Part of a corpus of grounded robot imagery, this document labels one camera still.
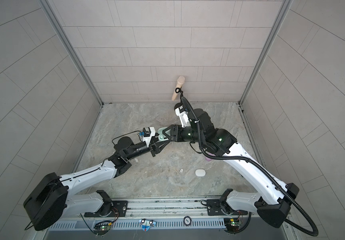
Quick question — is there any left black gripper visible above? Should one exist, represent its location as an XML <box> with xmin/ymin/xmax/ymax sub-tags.
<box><xmin>124</xmin><ymin>134</ymin><xmax>169</xmax><ymax>162</ymax></box>

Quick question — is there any green earbud charging case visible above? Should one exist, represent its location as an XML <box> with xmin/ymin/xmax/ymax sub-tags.
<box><xmin>157</xmin><ymin>127</ymin><xmax>168</xmax><ymax>142</ymax></box>

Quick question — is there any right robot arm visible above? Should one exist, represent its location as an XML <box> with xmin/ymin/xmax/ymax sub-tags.
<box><xmin>167</xmin><ymin>96</ymin><xmax>319</xmax><ymax>237</ymax></box>

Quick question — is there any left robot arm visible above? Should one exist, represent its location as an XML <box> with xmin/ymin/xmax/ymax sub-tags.
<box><xmin>23</xmin><ymin>136</ymin><xmax>170</xmax><ymax>231</ymax></box>

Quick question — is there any white earbud charging case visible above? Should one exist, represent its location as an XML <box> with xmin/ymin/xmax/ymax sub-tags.
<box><xmin>195</xmin><ymin>169</ymin><xmax>206</xmax><ymax>177</ymax></box>

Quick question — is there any beige microphone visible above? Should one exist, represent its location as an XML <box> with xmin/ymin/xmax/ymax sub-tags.
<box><xmin>171</xmin><ymin>76</ymin><xmax>186</xmax><ymax>101</ymax></box>

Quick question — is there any left green circuit board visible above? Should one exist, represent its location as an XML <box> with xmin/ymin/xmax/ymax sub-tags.
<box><xmin>93</xmin><ymin>221</ymin><xmax>113</xmax><ymax>236</ymax></box>

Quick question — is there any green circuit board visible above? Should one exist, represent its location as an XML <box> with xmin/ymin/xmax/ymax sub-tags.
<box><xmin>224</xmin><ymin>218</ymin><xmax>241</xmax><ymax>234</ymax></box>
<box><xmin>93</xmin><ymin>221</ymin><xmax>113</xmax><ymax>236</ymax></box>

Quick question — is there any right green circuit board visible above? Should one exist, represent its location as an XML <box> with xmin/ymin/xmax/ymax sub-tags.
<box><xmin>224</xmin><ymin>218</ymin><xmax>241</xmax><ymax>234</ymax></box>

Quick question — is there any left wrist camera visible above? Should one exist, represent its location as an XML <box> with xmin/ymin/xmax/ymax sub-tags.
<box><xmin>138</xmin><ymin>127</ymin><xmax>156</xmax><ymax>147</ymax></box>

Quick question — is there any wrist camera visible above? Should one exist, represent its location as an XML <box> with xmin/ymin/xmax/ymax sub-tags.
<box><xmin>174</xmin><ymin>103</ymin><xmax>190</xmax><ymax>128</ymax></box>
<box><xmin>138</xmin><ymin>127</ymin><xmax>156</xmax><ymax>147</ymax></box>

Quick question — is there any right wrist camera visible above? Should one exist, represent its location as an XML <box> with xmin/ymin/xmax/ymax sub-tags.
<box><xmin>174</xmin><ymin>103</ymin><xmax>190</xmax><ymax>128</ymax></box>

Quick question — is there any aluminium rail frame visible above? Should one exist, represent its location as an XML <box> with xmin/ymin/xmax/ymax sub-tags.
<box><xmin>38</xmin><ymin>195</ymin><xmax>292</xmax><ymax>222</ymax></box>

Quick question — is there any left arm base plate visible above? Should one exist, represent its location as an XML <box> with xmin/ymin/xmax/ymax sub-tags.
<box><xmin>83</xmin><ymin>201</ymin><xmax>128</xmax><ymax>218</ymax></box>

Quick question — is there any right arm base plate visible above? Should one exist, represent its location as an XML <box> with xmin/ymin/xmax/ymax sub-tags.
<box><xmin>201</xmin><ymin>199</ymin><xmax>249</xmax><ymax>216</ymax></box>

